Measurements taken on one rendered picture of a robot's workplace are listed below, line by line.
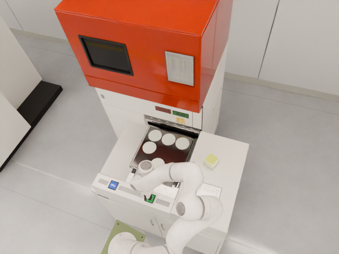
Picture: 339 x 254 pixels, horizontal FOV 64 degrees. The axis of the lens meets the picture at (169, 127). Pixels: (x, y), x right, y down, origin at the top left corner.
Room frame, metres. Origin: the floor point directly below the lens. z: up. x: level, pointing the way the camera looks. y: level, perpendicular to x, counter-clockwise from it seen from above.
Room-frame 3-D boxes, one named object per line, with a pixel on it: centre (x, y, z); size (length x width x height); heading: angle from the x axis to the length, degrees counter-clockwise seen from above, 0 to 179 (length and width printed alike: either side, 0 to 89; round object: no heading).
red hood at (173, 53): (1.52, -0.01, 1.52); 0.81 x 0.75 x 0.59; 63
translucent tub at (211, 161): (0.78, -0.24, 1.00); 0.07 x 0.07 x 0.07; 42
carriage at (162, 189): (0.71, 0.17, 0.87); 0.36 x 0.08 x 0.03; 63
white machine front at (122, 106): (1.25, 0.14, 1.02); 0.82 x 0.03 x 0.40; 63
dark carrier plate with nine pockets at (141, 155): (0.96, 0.07, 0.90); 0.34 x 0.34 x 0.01; 63
